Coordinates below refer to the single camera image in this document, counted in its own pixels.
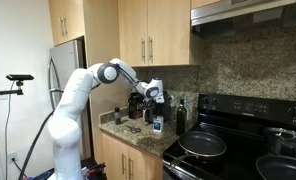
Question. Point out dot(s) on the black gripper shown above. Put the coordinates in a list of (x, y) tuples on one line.
[(154, 105)]

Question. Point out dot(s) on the white bottle with black cap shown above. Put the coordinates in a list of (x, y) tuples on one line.
[(158, 125)]

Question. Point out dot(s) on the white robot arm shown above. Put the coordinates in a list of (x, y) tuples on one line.
[(68, 110)]

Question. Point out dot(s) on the dark green glass bottle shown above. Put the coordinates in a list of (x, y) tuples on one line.
[(181, 120)]

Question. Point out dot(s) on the clear bottle with blue cap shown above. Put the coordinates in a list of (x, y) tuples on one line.
[(186, 104)]

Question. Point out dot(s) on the small dark shaker bottle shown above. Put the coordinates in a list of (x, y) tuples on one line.
[(117, 116)]

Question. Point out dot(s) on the black chrome coffee machine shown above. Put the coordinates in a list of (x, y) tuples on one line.
[(134, 106)]

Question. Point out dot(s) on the wooden base cabinet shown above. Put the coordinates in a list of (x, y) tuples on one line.
[(113, 156)]

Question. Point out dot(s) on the black electric stove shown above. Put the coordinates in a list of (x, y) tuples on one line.
[(241, 153)]

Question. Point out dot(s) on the wooden cabinet above refrigerator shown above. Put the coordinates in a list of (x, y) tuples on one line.
[(94, 26)]

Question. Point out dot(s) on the stainless steel refrigerator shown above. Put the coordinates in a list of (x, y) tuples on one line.
[(64, 55)]

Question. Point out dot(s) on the stainless steel range hood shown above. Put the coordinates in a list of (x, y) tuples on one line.
[(221, 13)]

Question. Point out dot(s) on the wooden cabinet above hood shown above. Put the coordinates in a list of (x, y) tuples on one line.
[(204, 2)]

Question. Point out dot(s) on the dark pot with lid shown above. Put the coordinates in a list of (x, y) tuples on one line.
[(281, 141)]

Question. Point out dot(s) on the large black frying pan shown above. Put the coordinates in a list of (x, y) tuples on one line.
[(281, 168)]

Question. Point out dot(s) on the wooden two-door wall cabinet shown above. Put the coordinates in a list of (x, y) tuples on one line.
[(168, 30)]

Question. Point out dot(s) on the black camera bar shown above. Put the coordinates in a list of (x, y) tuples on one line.
[(19, 77)]

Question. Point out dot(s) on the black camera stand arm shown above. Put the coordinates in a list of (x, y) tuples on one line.
[(8, 91)]

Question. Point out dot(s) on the white wall outlet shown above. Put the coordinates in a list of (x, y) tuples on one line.
[(12, 156)]

